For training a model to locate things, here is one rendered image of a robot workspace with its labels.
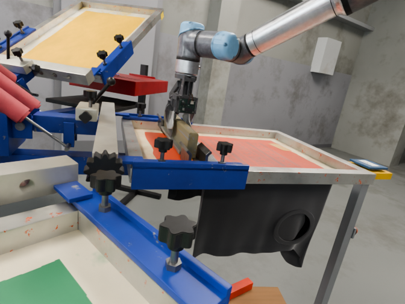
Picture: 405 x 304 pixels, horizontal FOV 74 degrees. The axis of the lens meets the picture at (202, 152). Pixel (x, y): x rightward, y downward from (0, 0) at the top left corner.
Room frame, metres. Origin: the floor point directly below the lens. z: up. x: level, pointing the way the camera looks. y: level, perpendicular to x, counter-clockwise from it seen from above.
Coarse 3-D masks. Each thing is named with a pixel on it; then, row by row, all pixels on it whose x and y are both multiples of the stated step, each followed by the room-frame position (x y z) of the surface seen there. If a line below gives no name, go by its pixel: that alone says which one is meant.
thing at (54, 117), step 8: (40, 112) 0.78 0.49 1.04; (48, 112) 0.80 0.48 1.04; (40, 120) 0.75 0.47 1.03; (48, 120) 0.75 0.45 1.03; (56, 120) 0.76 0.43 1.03; (64, 120) 0.77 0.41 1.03; (72, 120) 0.78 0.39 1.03; (48, 128) 0.75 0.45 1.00; (56, 128) 0.76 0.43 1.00; (80, 128) 0.78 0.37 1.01; (88, 128) 0.79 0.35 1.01; (96, 128) 0.80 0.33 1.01
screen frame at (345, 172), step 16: (128, 128) 0.95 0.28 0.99; (144, 128) 1.13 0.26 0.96; (208, 128) 1.23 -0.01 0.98; (224, 128) 1.26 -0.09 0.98; (240, 128) 1.29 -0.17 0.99; (128, 144) 0.76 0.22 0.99; (288, 144) 1.25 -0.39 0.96; (304, 144) 1.16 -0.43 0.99; (320, 160) 1.04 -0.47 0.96; (336, 160) 0.97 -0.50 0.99; (128, 176) 0.61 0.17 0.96; (256, 176) 0.70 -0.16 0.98; (272, 176) 0.72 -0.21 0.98; (288, 176) 0.74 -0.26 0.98; (304, 176) 0.76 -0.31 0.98; (320, 176) 0.78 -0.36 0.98; (336, 176) 0.80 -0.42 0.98; (352, 176) 0.82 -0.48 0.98; (368, 176) 0.85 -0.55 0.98
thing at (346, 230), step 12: (360, 192) 1.06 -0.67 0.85; (348, 204) 1.08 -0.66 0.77; (360, 204) 1.06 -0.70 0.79; (348, 216) 1.07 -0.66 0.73; (348, 228) 1.06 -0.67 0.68; (336, 240) 1.08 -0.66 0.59; (348, 240) 1.07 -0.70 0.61; (336, 252) 1.06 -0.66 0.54; (336, 264) 1.06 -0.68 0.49; (324, 276) 1.08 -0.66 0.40; (336, 276) 1.07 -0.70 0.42; (324, 288) 1.06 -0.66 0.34; (324, 300) 1.06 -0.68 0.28
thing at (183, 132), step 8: (176, 120) 0.90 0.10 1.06; (176, 128) 0.88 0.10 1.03; (184, 128) 0.79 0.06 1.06; (192, 128) 0.80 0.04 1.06; (176, 136) 0.86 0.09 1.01; (184, 136) 0.77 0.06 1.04; (192, 136) 0.74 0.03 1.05; (184, 144) 0.76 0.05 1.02; (192, 144) 0.74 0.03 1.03; (192, 152) 0.74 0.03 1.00
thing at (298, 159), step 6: (156, 150) 0.86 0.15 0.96; (168, 150) 0.88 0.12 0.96; (174, 150) 0.89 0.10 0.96; (210, 150) 0.96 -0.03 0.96; (156, 156) 0.80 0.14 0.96; (168, 156) 0.81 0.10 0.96; (174, 156) 0.82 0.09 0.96; (216, 156) 0.89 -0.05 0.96; (288, 156) 1.04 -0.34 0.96; (294, 156) 1.06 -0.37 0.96; (300, 156) 1.07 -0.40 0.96; (300, 162) 0.98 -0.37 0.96; (306, 162) 1.00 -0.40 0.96; (312, 162) 1.01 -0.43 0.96; (318, 168) 0.94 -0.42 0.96
